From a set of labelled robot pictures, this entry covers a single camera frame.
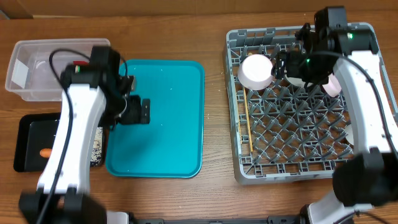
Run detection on white bowl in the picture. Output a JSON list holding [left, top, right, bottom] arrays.
[[284, 76, 305, 88]]

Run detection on pink dinner plate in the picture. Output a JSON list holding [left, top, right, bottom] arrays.
[[322, 73, 341, 97]]

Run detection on pink bowl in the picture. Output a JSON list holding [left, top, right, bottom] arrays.
[[238, 54, 273, 90]]

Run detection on peanuts and rice scraps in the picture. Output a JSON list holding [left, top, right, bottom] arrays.
[[90, 127, 104, 167]]

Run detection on white cup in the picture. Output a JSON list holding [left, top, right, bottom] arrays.
[[345, 124, 354, 145]]

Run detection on red snack wrapper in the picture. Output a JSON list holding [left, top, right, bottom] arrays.
[[73, 60, 89, 66]]

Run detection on wooden chopstick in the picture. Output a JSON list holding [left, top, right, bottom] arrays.
[[238, 120, 242, 145], [243, 87, 253, 152]]

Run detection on orange carrot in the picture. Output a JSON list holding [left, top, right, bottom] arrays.
[[39, 148, 52, 158]]

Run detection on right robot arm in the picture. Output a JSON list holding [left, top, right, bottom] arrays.
[[272, 6, 397, 223]]

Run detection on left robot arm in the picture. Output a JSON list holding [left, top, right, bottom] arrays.
[[19, 45, 150, 223]]

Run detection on grey dishwasher rack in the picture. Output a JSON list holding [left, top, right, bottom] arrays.
[[224, 22, 398, 185]]

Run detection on teal serving tray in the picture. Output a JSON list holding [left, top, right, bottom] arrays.
[[105, 59, 205, 178]]

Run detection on black tray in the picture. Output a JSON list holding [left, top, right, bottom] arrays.
[[13, 112, 105, 172]]

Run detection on clear plastic bin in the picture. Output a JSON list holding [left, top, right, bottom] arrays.
[[5, 38, 110, 101]]

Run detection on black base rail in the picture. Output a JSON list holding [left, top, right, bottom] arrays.
[[128, 213, 309, 224]]

